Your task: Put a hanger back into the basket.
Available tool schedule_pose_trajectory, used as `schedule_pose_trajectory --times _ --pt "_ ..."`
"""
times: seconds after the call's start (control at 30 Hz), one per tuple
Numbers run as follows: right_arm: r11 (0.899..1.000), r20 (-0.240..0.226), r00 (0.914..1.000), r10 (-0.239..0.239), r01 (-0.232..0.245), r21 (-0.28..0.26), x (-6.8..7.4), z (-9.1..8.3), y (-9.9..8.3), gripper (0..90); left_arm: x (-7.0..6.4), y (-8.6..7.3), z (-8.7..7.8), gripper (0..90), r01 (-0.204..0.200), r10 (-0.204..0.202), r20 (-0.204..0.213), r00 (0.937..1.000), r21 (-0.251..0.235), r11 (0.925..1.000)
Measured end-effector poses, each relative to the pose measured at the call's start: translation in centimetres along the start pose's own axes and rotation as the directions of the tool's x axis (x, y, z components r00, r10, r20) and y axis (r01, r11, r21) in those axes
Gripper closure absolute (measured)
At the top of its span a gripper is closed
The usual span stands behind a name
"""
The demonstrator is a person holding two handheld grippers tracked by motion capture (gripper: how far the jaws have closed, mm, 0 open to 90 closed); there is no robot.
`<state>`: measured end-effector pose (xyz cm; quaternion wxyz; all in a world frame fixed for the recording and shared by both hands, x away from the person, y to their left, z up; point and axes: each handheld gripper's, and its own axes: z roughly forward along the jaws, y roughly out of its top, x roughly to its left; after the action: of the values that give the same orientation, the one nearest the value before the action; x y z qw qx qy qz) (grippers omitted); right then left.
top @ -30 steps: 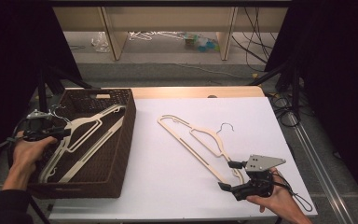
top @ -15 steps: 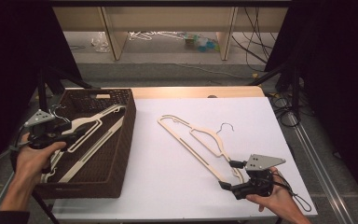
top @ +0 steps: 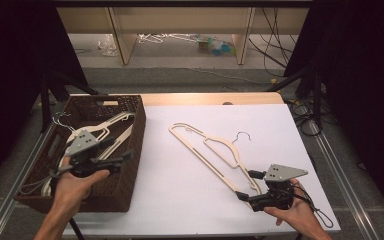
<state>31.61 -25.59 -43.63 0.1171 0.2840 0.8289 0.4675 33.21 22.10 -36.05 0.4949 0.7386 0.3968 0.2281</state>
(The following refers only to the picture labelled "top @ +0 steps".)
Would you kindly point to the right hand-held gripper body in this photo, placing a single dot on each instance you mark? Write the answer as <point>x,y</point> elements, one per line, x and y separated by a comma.
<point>281,173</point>

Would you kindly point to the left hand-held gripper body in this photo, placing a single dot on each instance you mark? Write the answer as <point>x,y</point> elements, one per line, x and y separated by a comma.
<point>81,143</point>

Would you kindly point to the brown wicker basket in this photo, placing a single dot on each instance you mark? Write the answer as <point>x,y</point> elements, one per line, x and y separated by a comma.
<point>113,186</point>

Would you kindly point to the person's right hand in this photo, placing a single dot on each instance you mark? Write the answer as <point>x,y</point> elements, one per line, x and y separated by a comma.
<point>298,213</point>

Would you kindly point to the person's left hand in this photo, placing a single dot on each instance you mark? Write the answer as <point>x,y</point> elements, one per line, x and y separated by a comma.
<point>71,190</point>

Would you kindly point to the white table board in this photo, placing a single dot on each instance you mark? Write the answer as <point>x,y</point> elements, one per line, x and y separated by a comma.
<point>280,133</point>

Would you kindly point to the black metal stand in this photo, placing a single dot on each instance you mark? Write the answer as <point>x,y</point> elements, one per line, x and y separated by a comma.
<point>45,106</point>
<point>317,100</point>

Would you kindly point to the clear plastic bag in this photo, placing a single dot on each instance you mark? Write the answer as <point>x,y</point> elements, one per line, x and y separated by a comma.
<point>107,46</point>

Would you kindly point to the black curtain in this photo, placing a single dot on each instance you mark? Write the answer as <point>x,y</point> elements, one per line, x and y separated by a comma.
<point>363,66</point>
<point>10,66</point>

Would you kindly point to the bundle of white hangers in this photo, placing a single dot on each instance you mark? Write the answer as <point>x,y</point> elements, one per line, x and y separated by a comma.
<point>150,39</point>

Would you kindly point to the colourful plastic packets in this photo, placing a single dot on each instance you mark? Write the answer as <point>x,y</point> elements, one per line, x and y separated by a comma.
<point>217,46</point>

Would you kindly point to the light wooden desk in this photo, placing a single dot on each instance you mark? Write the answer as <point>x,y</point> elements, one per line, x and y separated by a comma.
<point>180,20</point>

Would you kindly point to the silver metal rail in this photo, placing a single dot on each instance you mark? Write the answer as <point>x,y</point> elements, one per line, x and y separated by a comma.
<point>0,216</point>
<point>345,186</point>

